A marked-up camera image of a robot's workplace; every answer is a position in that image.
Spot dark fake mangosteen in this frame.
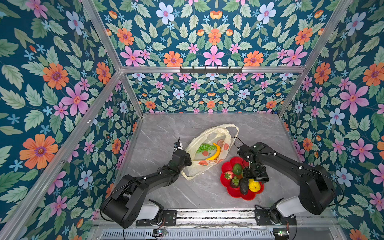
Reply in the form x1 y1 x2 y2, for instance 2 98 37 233
230 176 240 189

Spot red flower-shaped plastic plate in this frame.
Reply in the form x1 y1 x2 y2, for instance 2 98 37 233
220 157 265 201

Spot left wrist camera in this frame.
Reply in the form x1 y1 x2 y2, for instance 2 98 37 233
174 142 183 151

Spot white vent grille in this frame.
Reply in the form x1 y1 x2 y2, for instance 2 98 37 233
100 229 275 240

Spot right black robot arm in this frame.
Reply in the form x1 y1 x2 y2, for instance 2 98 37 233
237 142 337 225

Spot green fake avocado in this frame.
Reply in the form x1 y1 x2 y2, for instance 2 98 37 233
232 164 243 176

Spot yellow fake banana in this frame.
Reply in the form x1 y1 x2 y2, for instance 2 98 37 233
206 143 221 161

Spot dark purple fake avocado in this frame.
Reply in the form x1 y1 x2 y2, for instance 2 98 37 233
239 178 249 195

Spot red fake strawberry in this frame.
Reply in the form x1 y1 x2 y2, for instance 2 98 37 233
224 171 235 180

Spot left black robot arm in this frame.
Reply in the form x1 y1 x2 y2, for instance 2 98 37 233
100 148 192 229

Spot aluminium front rail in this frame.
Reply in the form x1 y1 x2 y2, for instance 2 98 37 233
92 208 341 229

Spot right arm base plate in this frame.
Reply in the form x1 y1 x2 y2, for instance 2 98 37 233
254 209 297 226

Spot black hook rail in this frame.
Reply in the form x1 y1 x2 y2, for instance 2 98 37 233
179 66 243 75

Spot green fake grapes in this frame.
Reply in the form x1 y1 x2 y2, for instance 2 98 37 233
197 143 216 153

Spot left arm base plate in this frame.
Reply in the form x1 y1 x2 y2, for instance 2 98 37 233
136 210 178 227

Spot yellow fake lemon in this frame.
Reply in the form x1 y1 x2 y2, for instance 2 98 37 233
248 179 261 193

